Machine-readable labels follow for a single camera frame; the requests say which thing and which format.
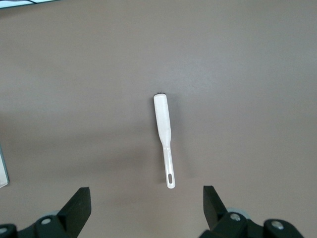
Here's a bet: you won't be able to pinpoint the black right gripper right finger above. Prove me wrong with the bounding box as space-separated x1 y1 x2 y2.
201 185 264 238

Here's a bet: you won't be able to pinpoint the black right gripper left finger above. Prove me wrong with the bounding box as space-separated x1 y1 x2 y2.
32 187 92 238

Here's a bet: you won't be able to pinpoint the beige plastic dustpan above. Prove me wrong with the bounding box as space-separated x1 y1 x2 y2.
0 145 11 189

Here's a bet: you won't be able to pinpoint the beige hand brush black bristles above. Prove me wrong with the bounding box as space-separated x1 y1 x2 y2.
153 93 177 190

